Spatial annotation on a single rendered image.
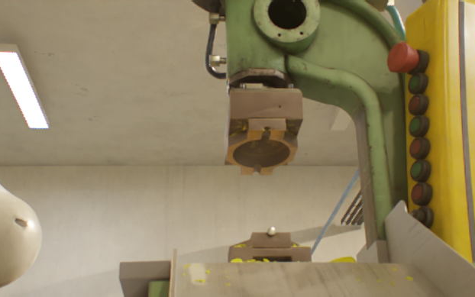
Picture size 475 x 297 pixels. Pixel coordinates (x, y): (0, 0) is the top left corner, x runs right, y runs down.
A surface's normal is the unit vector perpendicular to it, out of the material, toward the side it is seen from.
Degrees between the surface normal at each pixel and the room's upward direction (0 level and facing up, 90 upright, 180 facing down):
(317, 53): 90
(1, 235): 101
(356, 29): 90
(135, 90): 180
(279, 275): 30
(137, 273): 90
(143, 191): 90
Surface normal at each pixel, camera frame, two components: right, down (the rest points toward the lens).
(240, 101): 0.07, -0.37
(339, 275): 0.02, -0.99
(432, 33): -0.88, -0.23
